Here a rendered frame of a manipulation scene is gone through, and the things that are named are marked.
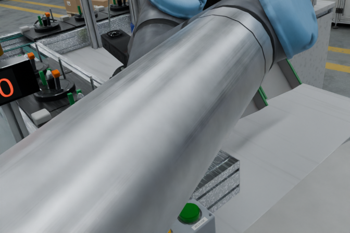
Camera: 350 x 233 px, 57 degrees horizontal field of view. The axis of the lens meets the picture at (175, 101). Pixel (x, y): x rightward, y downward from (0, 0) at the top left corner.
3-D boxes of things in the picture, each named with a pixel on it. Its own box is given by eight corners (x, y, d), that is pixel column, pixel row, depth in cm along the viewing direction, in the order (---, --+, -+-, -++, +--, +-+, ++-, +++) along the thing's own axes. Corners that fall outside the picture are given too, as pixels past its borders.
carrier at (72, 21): (113, 18, 196) (109, -3, 190) (77, 29, 184) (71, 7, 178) (95, 13, 213) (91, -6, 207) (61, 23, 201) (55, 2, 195)
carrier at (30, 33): (76, 29, 184) (71, 8, 177) (34, 42, 171) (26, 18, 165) (60, 23, 201) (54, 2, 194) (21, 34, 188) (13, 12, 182)
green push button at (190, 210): (204, 217, 62) (203, 210, 61) (188, 230, 59) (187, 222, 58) (190, 206, 64) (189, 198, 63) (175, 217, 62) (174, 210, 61)
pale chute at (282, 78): (292, 89, 93) (302, 83, 89) (257, 104, 88) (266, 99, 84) (247, 8, 98) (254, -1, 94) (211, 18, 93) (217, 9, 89)
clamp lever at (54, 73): (62, 89, 107) (60, 72, 101) (57, 91, 106) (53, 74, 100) (57, 82, 109) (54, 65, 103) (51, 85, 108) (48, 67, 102)
